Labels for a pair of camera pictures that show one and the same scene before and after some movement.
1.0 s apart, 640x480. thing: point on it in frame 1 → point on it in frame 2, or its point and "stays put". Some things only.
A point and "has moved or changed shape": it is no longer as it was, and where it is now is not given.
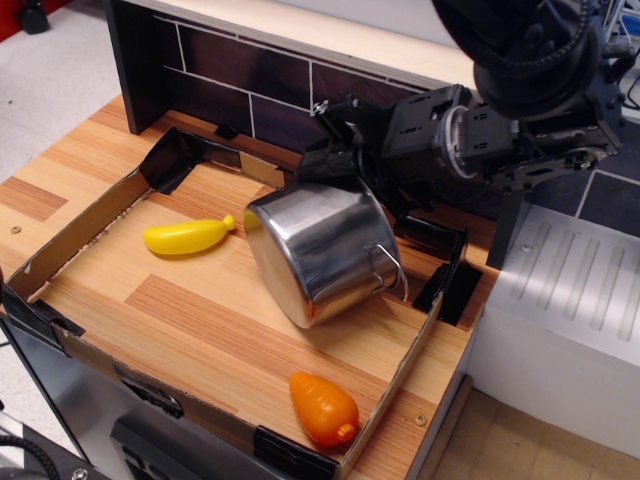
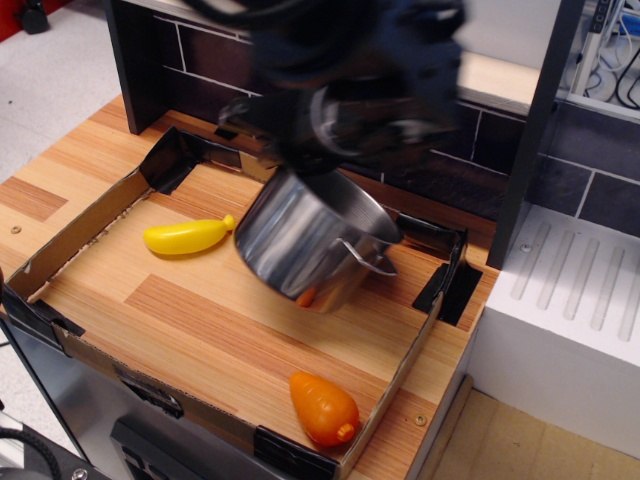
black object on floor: (33, 17) stays put
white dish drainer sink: (560, 330) stays put
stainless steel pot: (325, 249) has moved or changed shape
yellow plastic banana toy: (188, 237) stays put
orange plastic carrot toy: (330, 417) stays put
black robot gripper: (415, 147) → (311, 130)
